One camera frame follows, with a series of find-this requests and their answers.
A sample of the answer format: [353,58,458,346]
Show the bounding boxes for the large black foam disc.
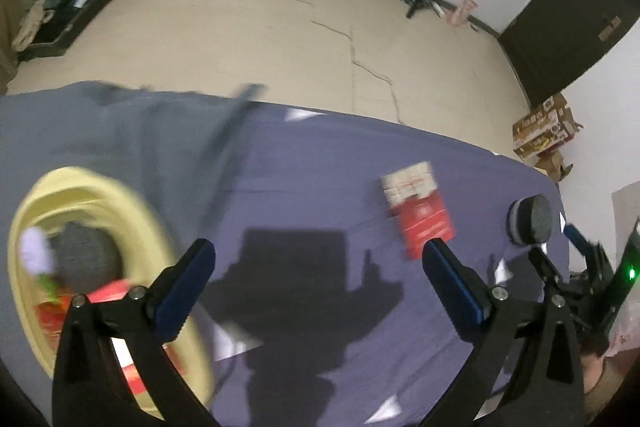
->
[51,222,122,294]

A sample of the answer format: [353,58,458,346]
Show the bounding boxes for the white fluffy plush toy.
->
[18,227,60,303]

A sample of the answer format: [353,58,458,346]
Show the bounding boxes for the small black foam disc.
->
[506,194,553,246]

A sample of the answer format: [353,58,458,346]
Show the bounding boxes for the cardboard boxes on floor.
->
[512,93,584,183]

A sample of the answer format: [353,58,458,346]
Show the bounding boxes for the yellow oval plastic basin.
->
[9,167,213,418]

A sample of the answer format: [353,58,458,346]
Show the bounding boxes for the silver and red box stack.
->
[381,161,456,260]

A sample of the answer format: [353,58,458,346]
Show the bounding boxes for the grey cloth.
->
[0,80,269,417]

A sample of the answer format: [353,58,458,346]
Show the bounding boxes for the dark door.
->
[499,0,639,107]

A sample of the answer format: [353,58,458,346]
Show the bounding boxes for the pink package on floor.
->
[447,0,477,27]

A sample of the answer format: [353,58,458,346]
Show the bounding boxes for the black open suitcase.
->
[17,0,113,62]

